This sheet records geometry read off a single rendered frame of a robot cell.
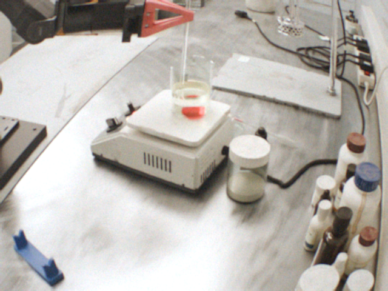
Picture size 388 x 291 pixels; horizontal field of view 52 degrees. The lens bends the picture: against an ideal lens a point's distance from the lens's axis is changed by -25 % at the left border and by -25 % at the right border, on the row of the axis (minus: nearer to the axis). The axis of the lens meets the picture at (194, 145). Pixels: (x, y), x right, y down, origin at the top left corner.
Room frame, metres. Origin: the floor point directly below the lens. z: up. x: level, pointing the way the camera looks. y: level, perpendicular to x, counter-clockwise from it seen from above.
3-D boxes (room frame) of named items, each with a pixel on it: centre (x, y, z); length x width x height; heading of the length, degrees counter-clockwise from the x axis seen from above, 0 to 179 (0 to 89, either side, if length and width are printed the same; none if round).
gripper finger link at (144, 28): (0.68, 0.05, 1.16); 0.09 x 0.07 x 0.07; 91
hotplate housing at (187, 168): (0.67, 0.05, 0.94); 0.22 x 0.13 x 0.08; 63
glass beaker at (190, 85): (0.67, 0.00, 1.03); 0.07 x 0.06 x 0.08; 69
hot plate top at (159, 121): (0.66, 0.02, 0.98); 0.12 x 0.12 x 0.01; 63
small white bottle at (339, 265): (0.36, -0.19, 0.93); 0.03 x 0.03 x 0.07
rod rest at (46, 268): (0.39, 0.23, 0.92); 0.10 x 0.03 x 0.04; 54
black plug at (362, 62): (1.05, -0.46, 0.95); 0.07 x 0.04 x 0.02; 72
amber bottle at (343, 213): (0.40, -0.19, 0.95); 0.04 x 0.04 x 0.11
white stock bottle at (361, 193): (0.46, -0.24, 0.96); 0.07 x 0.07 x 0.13
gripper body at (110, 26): (0.67, 0.12, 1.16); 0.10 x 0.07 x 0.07; 1
